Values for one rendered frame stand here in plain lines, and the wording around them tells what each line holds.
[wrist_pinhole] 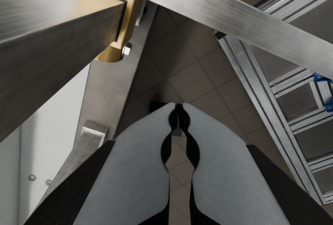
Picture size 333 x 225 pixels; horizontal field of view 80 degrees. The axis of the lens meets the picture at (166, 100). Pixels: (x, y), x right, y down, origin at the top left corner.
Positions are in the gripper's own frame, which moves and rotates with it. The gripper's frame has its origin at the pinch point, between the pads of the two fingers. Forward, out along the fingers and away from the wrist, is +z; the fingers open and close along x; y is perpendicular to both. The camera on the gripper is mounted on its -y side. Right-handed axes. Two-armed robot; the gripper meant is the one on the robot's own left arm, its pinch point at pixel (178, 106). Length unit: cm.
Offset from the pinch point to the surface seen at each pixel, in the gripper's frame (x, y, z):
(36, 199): -46, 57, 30
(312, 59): 13.5, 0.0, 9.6
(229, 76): 30, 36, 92
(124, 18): -4.9, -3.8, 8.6
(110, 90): -11.9, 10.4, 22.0
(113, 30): -5.4, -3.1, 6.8
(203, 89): 17, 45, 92
